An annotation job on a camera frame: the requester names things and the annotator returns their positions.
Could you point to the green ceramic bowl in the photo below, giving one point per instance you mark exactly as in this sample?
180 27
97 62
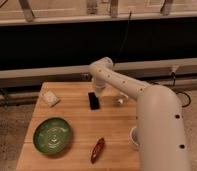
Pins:
52 136

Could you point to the black rectangular eraser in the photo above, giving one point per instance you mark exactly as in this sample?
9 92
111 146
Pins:
94 101

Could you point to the small clear plastic bottle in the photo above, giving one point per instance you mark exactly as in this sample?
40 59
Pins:
122 99

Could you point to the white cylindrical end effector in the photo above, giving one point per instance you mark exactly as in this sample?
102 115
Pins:
98 86

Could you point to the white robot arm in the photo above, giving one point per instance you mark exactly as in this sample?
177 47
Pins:
160 129

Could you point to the white crumpled sponge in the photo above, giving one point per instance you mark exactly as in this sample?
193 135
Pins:
50 98

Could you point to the reddish brown dried pepper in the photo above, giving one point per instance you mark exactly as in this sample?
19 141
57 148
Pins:
97 150

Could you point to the white paper cup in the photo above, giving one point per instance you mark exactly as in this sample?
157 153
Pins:
133 138

